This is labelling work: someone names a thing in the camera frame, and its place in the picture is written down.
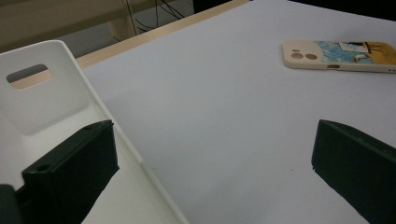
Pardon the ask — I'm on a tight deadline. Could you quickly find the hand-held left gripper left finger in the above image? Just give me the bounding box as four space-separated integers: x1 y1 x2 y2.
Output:
15 119 120 224

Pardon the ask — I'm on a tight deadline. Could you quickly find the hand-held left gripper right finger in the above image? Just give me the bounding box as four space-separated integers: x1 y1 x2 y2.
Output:
311 119 396 224

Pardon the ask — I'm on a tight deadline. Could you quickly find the white plastic storage box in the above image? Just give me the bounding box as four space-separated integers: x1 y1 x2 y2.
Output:
0 39 191 224

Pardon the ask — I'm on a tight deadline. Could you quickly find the small tan box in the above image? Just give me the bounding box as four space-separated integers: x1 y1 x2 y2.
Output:
281 39 396 74

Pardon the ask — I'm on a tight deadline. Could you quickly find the white table sheet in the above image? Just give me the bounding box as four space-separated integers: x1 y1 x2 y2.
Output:
82 0 396 224

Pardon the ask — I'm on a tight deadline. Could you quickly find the bundle of black cables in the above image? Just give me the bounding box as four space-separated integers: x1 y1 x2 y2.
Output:
124 0 195 43

